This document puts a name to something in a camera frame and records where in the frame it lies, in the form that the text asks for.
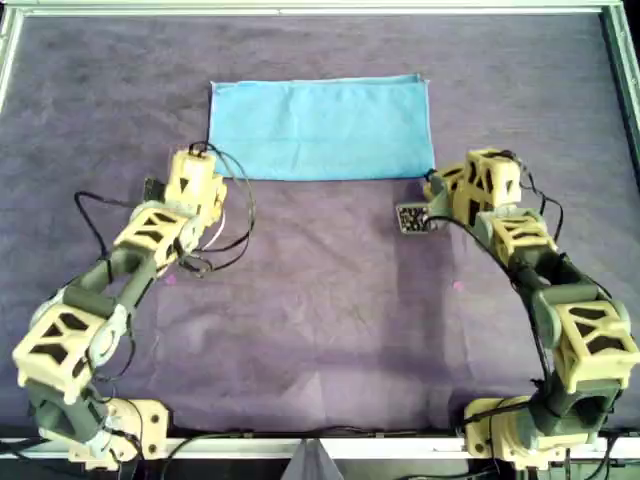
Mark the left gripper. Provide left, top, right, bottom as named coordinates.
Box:
left=166, top=148, right=229, bottom=221

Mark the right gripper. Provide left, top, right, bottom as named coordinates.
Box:
left=422, top=147, right=524, bottom=229

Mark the blue microfiber cloth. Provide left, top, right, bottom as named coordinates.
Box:
left=206, top=73, right=436, bottom=182

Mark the grey metal camera bracket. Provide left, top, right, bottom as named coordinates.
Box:
left=428, top=197, right=454, bottom=224

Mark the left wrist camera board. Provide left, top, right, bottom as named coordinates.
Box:
left=143, top=177, right=169, bottom=202

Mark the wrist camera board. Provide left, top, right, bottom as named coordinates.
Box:
left=143, top=177, right=169, bottom=202
left=394, top=201, right=432, bottom=236

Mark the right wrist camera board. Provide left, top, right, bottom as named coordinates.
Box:
left=394, top=201, right=432, bottom=236

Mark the right camera black cable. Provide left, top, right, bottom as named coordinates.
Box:
left=429, top=214, right=551, bottom=401

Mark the camera black cable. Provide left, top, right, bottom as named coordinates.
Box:
left=73, top=191, right=151, bottom=281
left=429, top=214, right=551, bottom=401

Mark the thin white cable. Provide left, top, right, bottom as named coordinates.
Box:
left=202, top=212, right=229, bottom=251

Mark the left camera black cable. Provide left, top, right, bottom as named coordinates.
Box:
left=73, top=191, right=151, bottom=281

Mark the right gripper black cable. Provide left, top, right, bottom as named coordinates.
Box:
left=499, top=149, right=566, bottom=251

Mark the aluminium table frame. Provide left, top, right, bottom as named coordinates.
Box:
left=0, top=0, right=640, bottom=461

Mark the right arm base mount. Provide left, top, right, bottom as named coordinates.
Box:
left=462, top=397, right=531, bottom=459

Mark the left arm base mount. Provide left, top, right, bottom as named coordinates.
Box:
left=67, top=397, right=174, bottom=471

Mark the grey camera stand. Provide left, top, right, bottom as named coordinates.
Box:
left=282, top=439, right=346, bottom=480

